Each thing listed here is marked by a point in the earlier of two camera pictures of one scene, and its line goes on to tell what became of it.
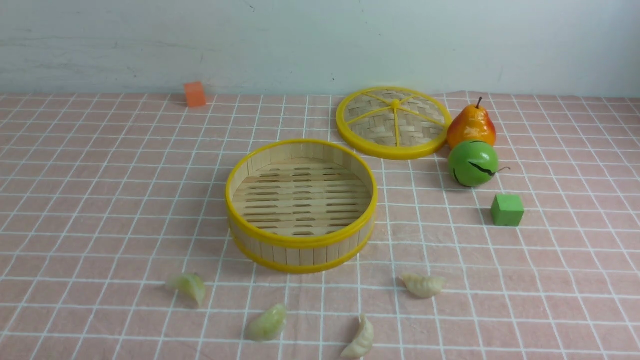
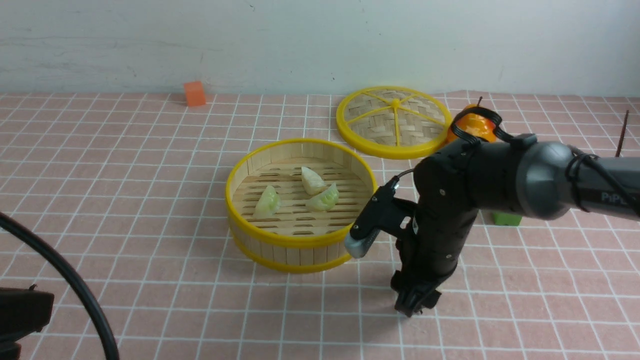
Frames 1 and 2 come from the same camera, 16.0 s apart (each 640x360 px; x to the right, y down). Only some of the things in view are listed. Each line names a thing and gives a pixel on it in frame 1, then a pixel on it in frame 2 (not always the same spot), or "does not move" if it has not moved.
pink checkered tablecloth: [116, 242] does not move
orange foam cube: [195, 94] does not move
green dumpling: [268, 326] to [325, 201]
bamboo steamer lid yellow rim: [393, 123] does not move
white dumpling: [363, 345] to [311, 183]
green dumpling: [195, 285] to [268, 204]
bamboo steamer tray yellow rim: [301, 206] does not move
